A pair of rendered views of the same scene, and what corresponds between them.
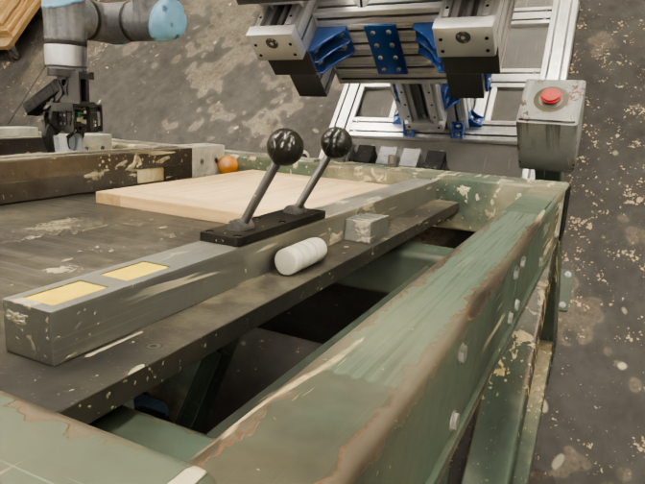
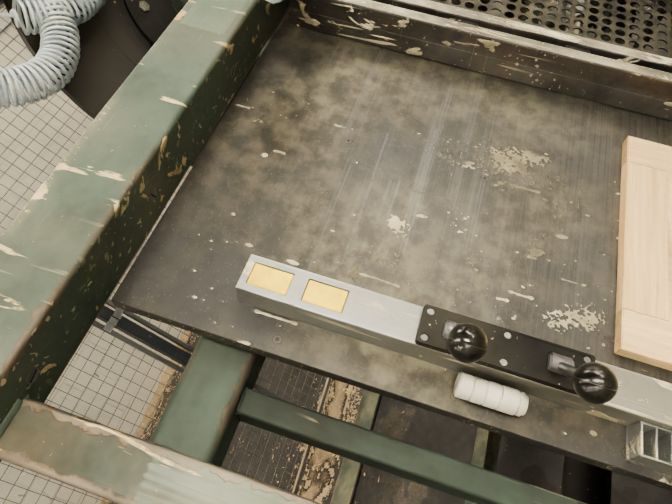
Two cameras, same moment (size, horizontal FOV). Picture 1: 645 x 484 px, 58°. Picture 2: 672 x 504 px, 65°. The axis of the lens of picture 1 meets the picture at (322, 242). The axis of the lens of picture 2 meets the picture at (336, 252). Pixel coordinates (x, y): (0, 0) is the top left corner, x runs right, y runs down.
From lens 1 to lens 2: 0.60 m
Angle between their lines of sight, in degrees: 72
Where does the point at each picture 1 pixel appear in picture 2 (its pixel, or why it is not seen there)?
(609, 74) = not seen: outside the picture
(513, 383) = not seen: outside the picture
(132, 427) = (233, 356)
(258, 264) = (441, 362)
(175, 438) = (226, 381)
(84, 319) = (257, 299)
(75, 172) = (655, 95)
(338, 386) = (133, 467)
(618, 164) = not seen: outside the picture
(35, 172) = (605, 79)
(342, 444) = (79, 475)
